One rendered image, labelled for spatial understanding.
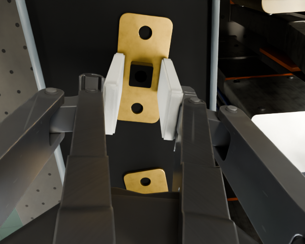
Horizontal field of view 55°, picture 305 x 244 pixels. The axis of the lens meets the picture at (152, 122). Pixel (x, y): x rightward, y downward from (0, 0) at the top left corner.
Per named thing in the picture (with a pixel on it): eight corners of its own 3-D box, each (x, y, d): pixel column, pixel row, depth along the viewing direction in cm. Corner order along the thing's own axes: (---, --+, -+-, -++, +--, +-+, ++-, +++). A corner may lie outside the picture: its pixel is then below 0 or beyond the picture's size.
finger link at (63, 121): (98, 138, 15) (36, 132, 14) (108, 99, 19) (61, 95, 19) (99, 111, 14) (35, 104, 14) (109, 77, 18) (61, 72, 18)
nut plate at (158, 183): (175, 231, 31) (177, 240, 29) (140, 236, 31) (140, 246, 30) (163, 166, 27) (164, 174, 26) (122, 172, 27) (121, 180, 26)
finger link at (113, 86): (114, 135, 16) (100, 134, 16) (121, 91, 23) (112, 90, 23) (117, 85, 15) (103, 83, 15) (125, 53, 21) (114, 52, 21)
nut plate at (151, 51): (158, 122, 25) (159, 129, 24) (113, 117, 24) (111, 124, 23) (173, 18, 21) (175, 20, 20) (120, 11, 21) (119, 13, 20)
